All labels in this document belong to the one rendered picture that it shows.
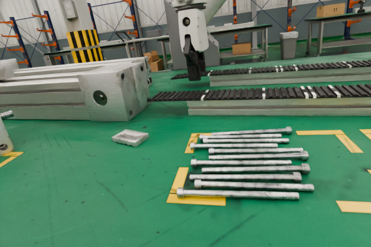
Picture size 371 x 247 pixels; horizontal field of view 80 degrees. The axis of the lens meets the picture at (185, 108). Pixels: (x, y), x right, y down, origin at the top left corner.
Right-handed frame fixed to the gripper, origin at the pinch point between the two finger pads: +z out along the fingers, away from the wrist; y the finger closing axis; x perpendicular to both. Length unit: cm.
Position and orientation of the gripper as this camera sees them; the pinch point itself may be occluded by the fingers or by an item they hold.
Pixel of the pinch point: (197, 71)
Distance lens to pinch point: 59.5
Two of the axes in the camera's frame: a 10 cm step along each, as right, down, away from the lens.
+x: -9.4, 0.1, 3.3
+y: 3.0, -3.6, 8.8
